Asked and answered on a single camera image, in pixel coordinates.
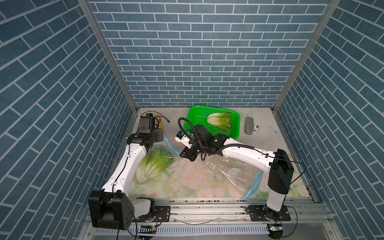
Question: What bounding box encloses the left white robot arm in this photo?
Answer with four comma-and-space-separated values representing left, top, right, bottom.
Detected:
89, 113, 163, 230

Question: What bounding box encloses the green plastic basket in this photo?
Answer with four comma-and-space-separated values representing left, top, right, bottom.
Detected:
187, 106, 241, 140

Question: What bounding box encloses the chinese cabbage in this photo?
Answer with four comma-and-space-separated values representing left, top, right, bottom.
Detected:
207, 112, 232, 132
136, 147, 175, 184

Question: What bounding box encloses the grey cylindrical object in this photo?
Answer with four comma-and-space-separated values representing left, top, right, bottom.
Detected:
244, 117, 254, 135

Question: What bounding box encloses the clear zipper bag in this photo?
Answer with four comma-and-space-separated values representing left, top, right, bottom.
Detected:
130, 135, 180, 188
206, 156, 269, 201

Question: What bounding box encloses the small white clip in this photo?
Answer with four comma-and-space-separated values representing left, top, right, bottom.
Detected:
253, 125, 261, 133

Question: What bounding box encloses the aluminium rail frame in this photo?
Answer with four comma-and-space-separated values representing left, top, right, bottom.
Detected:
79, 199, 342, 240

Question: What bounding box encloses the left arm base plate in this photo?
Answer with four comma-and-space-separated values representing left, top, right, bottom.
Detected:
136, 206, 171, 224

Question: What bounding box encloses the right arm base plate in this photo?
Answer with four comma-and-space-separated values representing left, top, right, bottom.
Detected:
245, 205, 291, 222

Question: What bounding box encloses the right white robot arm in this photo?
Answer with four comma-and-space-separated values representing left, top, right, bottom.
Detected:
175, 125, 294, 220

